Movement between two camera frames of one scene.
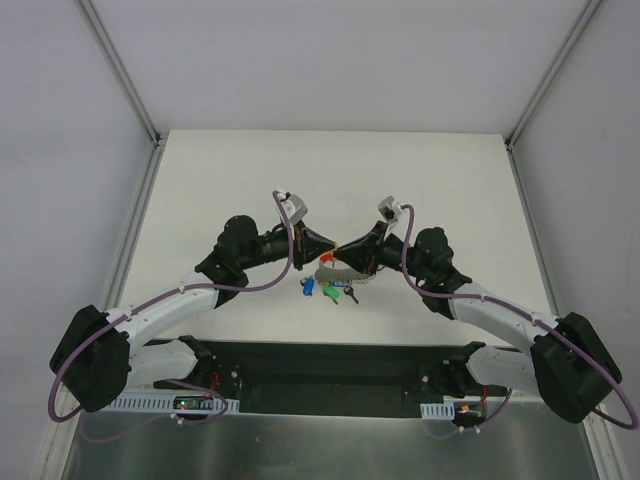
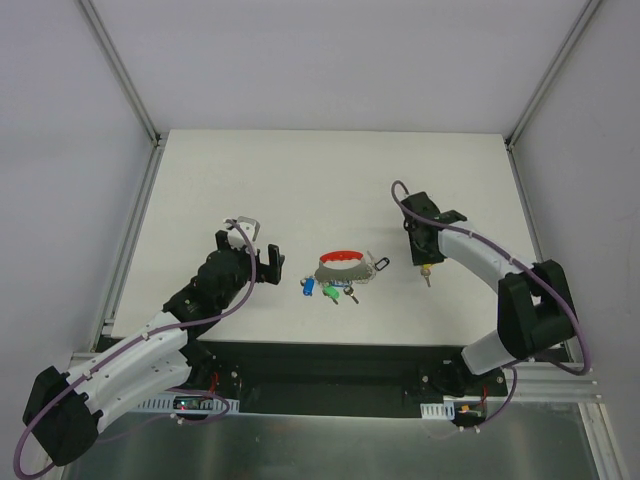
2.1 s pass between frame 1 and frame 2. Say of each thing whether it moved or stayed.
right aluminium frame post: stayed
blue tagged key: stayed
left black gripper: moved
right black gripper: moved
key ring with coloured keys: stayed
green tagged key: stayed
